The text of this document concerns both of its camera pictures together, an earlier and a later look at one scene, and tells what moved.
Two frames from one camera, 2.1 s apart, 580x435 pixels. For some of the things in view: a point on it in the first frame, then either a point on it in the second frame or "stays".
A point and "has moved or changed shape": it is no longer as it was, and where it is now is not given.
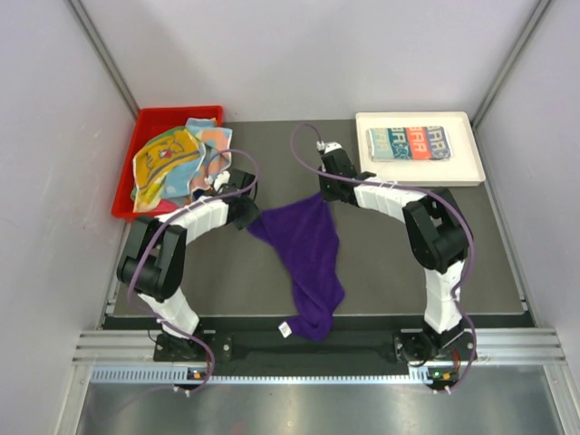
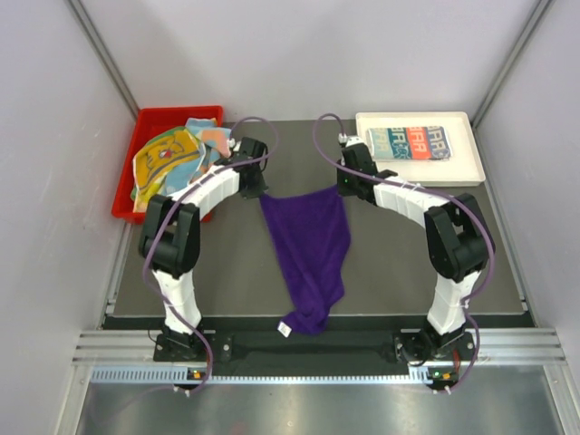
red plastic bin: x=149 y=120 stays
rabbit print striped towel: x=409 y=144 stays
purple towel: x=305 y=236 has moved or changed shape
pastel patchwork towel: x=193 y=174 stays
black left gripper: x=252 y=214 -> x=258 y=189
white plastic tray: x=420 y=149 stays
